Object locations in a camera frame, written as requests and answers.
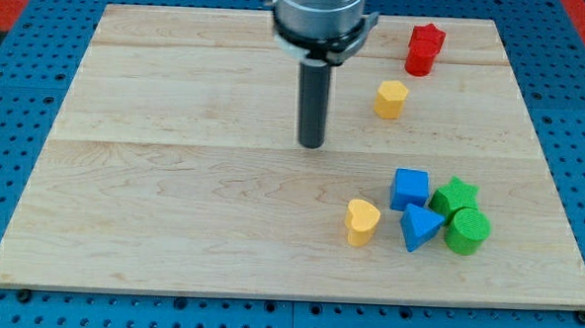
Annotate green star block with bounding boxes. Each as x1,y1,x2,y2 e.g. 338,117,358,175
428,176,479,225

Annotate red star block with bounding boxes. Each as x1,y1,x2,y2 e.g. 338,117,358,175
408,23,447,53

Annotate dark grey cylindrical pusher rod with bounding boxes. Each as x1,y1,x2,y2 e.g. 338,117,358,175
297,63,331,149

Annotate blue triangle block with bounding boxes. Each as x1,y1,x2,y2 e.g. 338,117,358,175
400,204,446,252

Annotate yellow hexagon block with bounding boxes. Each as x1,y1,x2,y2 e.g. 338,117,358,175
374,80,408,120

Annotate yellow heart block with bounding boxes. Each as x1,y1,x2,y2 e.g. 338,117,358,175
344,199,381,247

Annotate green cylinder block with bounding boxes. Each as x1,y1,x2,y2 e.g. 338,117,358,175
445,208,491,256

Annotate light wooden board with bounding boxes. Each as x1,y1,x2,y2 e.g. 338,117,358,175
0,5,585,310

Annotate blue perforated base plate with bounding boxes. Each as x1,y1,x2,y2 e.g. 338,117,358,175
0,0,585,328

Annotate blue cube block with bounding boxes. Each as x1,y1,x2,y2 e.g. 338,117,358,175
389,168,430,211

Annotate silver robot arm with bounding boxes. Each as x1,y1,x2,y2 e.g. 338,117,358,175
263,0,379,149

